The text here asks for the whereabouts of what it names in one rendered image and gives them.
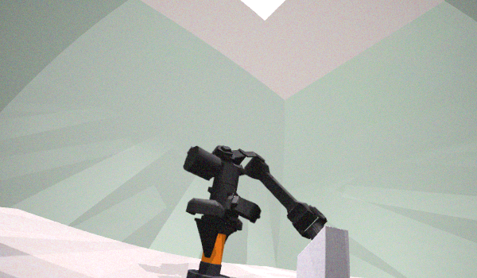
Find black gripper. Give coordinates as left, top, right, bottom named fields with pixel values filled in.
left=185, top=183, right=243, bottom=258

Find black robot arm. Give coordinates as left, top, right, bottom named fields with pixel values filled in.
left=183, top=145, right=328, bottom=240

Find orange knob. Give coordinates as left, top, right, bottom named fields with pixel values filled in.
left=201, top=234, right=226, bottom=264

